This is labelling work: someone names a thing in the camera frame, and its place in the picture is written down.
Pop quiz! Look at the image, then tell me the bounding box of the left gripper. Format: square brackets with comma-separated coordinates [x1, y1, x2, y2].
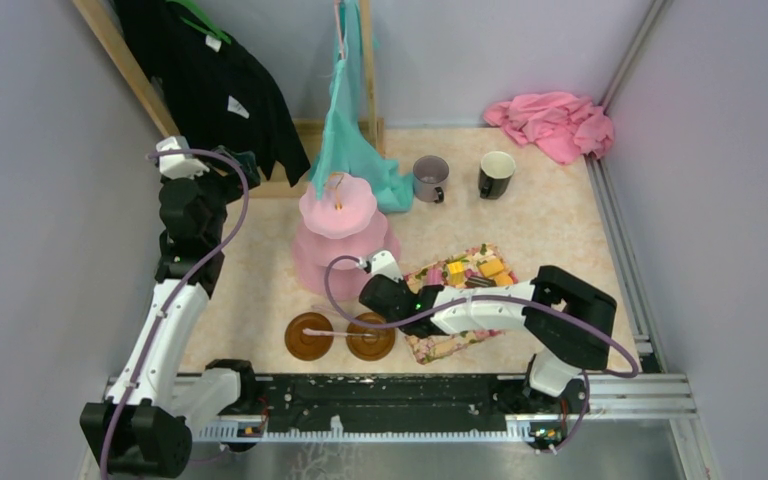
[160, 145, 259, 244]

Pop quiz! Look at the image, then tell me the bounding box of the pink wafer biscuit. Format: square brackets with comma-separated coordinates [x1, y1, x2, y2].
[424, 267, 443, 286]

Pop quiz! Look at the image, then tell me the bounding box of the brown wooden coaster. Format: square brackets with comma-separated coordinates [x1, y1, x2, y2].
[284, 312, 334, 361]
[346, 323, 397, 361]

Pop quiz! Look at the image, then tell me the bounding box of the floral serving tray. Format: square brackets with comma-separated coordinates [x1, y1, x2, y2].
[404, 243, 519, 365]

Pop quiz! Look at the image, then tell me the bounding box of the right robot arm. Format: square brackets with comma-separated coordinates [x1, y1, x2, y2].
[359, 265, 617, 412]

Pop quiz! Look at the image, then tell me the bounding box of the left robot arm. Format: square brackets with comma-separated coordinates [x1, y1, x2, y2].
[79, 145, 260, 479]

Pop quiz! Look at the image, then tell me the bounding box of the yellow cake square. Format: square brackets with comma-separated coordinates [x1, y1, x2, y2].
[445, 260, 466, 286]

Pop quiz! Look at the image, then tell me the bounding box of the chocolate cake slice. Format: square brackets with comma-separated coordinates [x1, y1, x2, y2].
[465, 275, 497, 288]

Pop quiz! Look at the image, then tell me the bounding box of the black hanging shirt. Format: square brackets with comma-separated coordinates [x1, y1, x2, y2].
[114, 0, 311, 186]

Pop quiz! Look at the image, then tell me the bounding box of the pink three-tier cake stand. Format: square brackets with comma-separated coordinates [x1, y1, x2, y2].
[292, 172, 401, 295]

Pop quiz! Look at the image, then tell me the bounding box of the orange biscuit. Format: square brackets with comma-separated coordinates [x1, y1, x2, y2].
[478, 258, 516, 286]

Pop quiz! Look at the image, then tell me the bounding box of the teal hanging shirt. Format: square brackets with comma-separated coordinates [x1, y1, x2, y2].
[309, 1, 414, 214]

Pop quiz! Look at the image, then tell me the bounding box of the grey mug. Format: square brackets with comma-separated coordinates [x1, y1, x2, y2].
[412, 155, 450, 204]

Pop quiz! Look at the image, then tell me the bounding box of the green clothes hanger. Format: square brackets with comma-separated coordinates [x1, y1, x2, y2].
[166, 0, 232, 44]

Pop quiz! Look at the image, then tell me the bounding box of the black mug white inside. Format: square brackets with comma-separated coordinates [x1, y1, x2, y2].
[478, 151, 516, 200]

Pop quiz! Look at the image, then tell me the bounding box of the pink crumpled cloth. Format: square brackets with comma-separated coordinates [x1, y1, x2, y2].
[483, 91, 615, 165]

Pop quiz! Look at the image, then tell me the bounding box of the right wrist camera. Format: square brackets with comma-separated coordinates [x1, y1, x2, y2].
[363, 250, 404, 282]

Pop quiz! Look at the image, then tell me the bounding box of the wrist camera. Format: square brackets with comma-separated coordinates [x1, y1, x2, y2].
[363, 250, 404, 282]
[155, 136, 209, 180]

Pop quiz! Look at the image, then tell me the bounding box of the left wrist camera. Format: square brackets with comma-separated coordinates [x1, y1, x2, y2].
[155, 136, 209, 180]

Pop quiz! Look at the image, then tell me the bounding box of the wooden clothes rack frame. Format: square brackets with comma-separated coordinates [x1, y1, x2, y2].
[72, 0, 386, 199]

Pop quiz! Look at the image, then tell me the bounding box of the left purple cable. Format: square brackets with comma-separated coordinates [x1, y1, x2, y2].
[99, 148, 251, 480]

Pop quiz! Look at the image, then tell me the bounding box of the purple cable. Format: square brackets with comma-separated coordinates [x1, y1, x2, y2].
[99, 148, 251, 480]
[322, 255, 642, 455]

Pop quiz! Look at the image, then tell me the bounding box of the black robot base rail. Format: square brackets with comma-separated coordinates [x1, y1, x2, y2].
[224, 372, 587, 439]

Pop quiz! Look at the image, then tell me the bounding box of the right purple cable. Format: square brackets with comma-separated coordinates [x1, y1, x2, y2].
[322, 255, 642, 455]

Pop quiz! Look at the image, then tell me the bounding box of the aluminium frame rail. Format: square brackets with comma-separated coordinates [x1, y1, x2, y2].
[586, 0, 721, 479]

